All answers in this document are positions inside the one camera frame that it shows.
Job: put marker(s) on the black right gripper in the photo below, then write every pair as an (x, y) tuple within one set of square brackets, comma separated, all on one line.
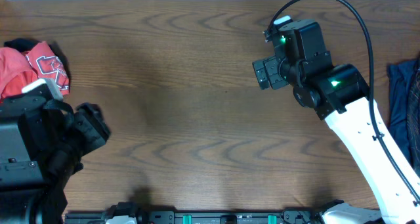
[(272, 66)]

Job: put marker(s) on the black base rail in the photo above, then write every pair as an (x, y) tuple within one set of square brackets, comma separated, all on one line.
[(128, 212)]

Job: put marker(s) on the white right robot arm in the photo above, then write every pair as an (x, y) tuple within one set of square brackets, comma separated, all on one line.
[(340, 97)]

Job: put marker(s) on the dark blue garment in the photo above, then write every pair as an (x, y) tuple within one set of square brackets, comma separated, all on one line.
[(400, 77)]

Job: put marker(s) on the red printed t-shirt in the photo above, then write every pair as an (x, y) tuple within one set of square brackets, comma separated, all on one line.
[(43, 61)]

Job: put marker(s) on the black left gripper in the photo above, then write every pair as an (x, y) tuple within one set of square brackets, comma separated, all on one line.
[(89, 115)]

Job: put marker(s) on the dark patterned garment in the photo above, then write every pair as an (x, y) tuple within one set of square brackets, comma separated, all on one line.
[(413, 119)]

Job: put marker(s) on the folded black polo shirt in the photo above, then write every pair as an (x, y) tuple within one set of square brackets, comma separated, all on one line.
[(21, 44)]

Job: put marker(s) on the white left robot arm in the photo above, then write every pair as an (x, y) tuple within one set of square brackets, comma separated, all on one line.
[(29, 206)]

